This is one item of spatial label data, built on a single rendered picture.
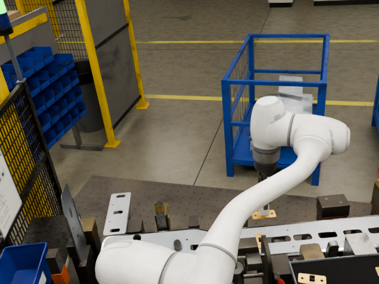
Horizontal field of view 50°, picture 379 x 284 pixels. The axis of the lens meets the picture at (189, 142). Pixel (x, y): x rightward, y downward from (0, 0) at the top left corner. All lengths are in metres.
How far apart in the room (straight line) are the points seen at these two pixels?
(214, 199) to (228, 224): 1.41
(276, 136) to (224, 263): 0.45
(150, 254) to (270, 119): 0.53
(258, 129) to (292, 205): 1.18
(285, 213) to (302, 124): 1.16
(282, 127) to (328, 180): 2.56
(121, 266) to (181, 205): 1.45
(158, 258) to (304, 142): 0.52
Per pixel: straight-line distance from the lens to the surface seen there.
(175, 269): 0.95
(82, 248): 1.79
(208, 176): 3.79
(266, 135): 1.25
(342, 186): 3.72
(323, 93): 3.23
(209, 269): 0.94
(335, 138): 1.22
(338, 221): 1.87
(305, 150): 1.18
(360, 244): 1.63
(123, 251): 1.00
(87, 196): 2.63
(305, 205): 2.39
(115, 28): 4.55
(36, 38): 3.91
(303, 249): 1.62
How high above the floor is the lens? 2.24
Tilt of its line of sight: 31 degrees down
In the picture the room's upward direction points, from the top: 6 degrees counter-clockwise
